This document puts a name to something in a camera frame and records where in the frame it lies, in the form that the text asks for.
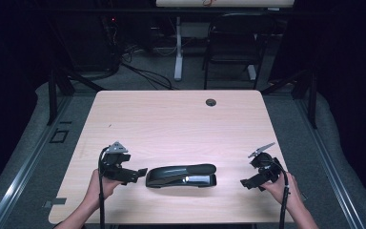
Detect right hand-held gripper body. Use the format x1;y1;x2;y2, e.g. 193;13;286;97
247;141;284;189

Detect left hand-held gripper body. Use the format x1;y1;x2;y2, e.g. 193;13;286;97
98;140;140;183

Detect black stapler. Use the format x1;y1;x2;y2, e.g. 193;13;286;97
145;163;218;189

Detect person's right hand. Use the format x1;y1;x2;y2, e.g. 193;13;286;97
260;171;305;209

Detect person's left hand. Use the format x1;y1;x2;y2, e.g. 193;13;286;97
87;169;124;205

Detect grey tape patch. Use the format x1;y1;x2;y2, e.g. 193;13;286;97
42;197;68;210

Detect black metal stand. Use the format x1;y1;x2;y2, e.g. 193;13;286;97
259;67;319;130
46;61;107;126

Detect white desk leg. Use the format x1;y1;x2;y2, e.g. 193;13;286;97
246;64;258;81
173;15;185;82

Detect dark equipment with red light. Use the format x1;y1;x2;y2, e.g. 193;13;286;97
98;12;122;73

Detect black chair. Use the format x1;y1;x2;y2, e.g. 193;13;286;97
201;12;276;91

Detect right hand-held gripper cable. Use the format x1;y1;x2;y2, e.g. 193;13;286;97
270;159;291;229

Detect hand-held gripper cable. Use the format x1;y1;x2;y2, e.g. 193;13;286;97
270;159;291;229
96;146;112;229

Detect left hand-held gripper cable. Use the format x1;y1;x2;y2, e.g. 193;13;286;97
96;146;112;229

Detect metal floor rail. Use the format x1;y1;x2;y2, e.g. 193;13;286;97
0;94;74;229
293;94;366;229

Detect black floor cables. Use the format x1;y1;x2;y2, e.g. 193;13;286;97
119;47;175;92

